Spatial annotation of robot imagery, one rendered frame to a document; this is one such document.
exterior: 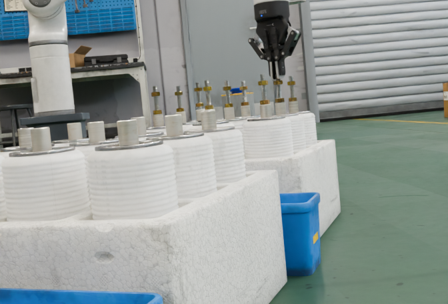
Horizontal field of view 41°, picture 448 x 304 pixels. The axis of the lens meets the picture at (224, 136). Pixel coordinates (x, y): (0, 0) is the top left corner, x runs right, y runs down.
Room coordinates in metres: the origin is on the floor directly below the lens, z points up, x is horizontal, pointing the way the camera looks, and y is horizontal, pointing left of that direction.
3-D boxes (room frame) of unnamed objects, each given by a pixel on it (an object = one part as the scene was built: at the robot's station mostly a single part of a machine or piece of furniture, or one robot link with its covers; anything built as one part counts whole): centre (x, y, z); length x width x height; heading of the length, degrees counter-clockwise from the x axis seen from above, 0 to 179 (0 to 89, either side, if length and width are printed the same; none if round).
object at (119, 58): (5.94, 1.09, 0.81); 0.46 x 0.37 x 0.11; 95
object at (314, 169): (1.33, -0.02, 0.09); 0.39 x 0.39 x 0.18; 70
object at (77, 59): (6.00, 1.47, 0.87); 0.40 x 0.30 x 0.23; 81
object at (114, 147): (0.66, 0.11, 0.25); 0.08 x 0.08 x 0.01
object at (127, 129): (0.66, 0.11, 0.26); 0.02 x 0.02 x 0.03
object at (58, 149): (0.71, 0.22, 0.25); 0.08 x 0.08 x 0.01
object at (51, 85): (1.49, 0.41, 0.39); 0.09 x 0.09 x 0.17; 5
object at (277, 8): (1.29, -0.13, 0.45); 0.08 x 0.08 x 0.09
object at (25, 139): (0.86, 0.28, 0.26); 0.02 x 0.02 x 0.03
